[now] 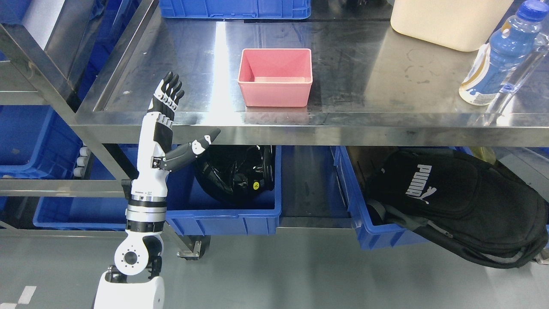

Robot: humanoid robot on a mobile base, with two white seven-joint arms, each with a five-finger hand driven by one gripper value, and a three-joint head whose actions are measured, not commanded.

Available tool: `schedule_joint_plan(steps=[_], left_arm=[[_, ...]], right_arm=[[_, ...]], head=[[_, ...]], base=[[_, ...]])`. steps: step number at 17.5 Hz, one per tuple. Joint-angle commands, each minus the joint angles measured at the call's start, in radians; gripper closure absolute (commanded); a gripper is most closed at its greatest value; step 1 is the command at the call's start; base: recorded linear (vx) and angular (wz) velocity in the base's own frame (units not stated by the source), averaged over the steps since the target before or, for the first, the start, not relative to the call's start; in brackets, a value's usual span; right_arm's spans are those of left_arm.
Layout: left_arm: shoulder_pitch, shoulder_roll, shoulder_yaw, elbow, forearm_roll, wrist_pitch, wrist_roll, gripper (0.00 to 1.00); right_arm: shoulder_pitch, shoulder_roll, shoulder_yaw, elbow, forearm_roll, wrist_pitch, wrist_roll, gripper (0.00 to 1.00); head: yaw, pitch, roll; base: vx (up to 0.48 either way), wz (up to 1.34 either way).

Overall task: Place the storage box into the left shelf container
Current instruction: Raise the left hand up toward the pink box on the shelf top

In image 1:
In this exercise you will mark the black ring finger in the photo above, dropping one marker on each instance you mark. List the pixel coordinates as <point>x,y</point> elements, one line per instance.
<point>167,95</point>

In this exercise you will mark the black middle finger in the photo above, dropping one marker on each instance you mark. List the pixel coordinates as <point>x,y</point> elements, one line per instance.
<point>170,89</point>

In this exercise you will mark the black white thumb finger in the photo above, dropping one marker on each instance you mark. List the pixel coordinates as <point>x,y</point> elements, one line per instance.
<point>186,153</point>

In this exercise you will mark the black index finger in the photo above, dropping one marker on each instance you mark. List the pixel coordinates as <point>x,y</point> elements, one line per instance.
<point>173,104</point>

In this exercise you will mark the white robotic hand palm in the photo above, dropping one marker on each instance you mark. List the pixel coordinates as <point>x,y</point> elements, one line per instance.
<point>150,185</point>

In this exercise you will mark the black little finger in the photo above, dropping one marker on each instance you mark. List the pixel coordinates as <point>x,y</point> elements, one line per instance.
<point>160,101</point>

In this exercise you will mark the pink plastic storage box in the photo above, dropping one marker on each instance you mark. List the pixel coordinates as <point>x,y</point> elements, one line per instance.
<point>276,77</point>

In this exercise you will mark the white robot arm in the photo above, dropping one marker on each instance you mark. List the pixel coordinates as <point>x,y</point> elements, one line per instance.
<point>134,280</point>

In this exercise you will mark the blue bin left shelf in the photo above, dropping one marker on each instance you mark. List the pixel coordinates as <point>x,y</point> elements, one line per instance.
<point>36,143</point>

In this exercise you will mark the cream plastic container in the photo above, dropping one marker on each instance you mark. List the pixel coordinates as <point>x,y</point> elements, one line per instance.
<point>462,25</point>

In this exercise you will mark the blue bin holding helmet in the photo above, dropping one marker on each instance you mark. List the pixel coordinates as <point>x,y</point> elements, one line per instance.
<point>192,212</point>

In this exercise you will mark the black helmet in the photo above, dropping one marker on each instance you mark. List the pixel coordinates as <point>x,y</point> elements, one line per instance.
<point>235,175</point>

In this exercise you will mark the blue bin on tabletop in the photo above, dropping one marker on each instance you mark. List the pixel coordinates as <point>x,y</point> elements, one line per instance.
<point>236,9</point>

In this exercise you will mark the blue bin lower left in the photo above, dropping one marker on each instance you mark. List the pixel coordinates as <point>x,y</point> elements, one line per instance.
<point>81,213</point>

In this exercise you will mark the stainless steel table cart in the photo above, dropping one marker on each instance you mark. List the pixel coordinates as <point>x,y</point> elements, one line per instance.
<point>323,81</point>

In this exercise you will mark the blue bin holding backpack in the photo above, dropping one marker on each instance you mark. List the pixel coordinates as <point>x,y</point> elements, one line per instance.
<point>371,231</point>

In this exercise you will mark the black Puma backpack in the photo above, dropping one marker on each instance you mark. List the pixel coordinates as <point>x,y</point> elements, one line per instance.
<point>467,206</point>

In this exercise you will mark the blue sports drink bottle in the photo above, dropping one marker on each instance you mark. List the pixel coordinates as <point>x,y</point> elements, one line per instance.
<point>505,50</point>

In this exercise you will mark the clear water bottle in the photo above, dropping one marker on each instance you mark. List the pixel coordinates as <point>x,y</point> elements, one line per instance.
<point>516,80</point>

